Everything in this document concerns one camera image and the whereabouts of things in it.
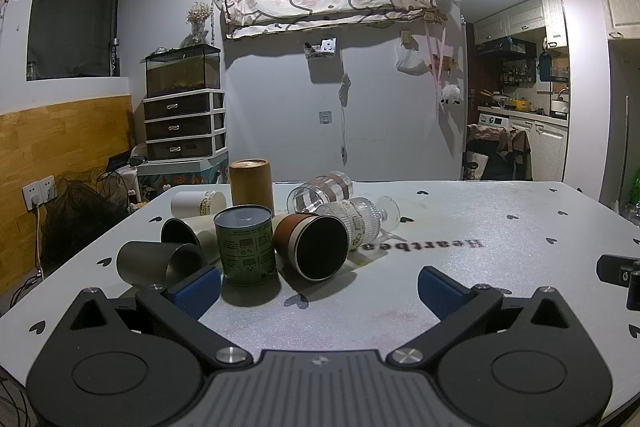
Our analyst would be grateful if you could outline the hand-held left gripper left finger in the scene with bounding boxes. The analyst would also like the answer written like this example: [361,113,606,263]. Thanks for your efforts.
[50,266,254,370]

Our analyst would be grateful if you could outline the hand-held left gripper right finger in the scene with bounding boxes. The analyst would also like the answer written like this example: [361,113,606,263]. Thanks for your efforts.
[386,265,588,368]

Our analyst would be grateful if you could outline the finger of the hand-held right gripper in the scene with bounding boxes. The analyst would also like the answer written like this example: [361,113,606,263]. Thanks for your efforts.
[597,254,640,311]

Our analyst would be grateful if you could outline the white cup with dark inside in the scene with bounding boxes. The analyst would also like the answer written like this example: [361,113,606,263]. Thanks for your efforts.
[160,215,221,266]

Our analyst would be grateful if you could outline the grey metal cup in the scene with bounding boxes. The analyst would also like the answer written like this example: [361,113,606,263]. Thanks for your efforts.
[116,240,209,291]

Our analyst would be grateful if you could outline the white cup with patterned label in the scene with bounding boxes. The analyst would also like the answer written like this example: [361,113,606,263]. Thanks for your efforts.
[170,189,228,219]

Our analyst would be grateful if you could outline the brown cup with dark inside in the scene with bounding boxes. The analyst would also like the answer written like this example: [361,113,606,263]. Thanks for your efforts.
[272,213,350,282]

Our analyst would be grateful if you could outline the green tin can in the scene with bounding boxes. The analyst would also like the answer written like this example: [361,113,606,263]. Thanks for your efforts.
[213,204,279,298]

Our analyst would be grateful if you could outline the ribbed glass goblet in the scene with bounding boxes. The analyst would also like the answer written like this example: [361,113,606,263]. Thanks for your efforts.
[314,195,401,252]

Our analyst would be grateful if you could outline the painted low cabinet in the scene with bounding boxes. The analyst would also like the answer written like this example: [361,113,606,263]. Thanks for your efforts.
[135,155,231,204]

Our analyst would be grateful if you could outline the tall brown cardboard canister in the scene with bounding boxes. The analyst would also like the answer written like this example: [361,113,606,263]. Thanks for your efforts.
[228,158,275,219]

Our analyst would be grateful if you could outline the black mesh net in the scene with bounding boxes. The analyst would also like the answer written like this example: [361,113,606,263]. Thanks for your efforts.
[42,179,129,274]

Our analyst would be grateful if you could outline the white kitchen counter cabinet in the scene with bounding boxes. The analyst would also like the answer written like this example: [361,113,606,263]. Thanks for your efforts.
[477,106,571,184]

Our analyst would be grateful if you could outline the chair draped with clothes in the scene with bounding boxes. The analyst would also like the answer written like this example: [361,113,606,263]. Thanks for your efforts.
[466,123,534,182]

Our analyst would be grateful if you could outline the clear glass with brown band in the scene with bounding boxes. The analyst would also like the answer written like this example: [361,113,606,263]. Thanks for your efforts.
[286,170,355,216]

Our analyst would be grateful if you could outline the white plastic drawer unit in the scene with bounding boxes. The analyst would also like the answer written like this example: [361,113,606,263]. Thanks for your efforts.
[143,89,229,163]

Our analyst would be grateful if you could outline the glass fish tank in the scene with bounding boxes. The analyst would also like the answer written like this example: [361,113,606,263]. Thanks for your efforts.
[144,45,222,98]

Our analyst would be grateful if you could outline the white hanging bag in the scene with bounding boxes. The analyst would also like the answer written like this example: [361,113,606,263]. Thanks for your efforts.
[396,42,426,73]

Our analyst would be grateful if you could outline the white upper kitchen cabinets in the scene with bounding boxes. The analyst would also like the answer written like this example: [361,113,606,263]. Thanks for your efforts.
[472,0,570,49]

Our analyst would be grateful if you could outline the vase of dried flowers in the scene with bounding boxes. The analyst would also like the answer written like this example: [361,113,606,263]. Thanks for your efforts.
[185,1,214,47]

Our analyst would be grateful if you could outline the white wall power outlet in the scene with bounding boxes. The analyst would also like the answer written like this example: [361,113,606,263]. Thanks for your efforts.
[21,175,56,210]

